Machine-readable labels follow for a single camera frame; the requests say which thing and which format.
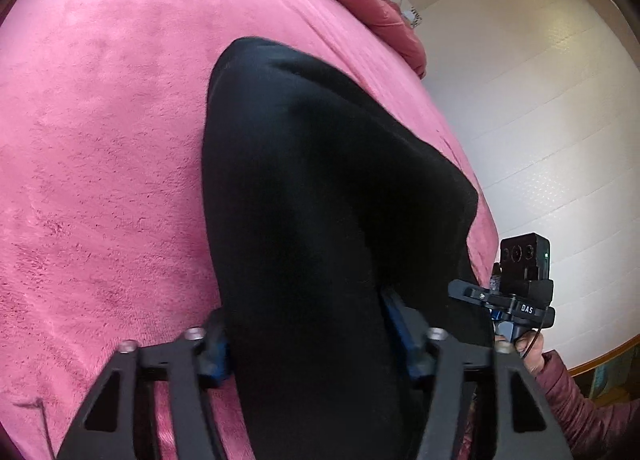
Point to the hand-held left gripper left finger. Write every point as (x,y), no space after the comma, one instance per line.
(220,365)

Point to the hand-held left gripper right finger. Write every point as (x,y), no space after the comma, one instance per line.
(396,322)

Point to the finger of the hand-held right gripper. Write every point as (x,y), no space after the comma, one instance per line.
(475,294)

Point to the black pants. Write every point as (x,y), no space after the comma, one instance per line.
(325,190)

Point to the person's right forearm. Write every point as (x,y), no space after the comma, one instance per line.
(580,410)

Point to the person's right hand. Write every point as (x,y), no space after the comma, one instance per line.
(532,350)

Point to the wooden floor trim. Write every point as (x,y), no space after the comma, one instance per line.
(607,355)

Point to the pink fleece blanket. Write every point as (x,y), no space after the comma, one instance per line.
(100,140)

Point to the pink ruffled quilt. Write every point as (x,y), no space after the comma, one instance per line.
(370,5)

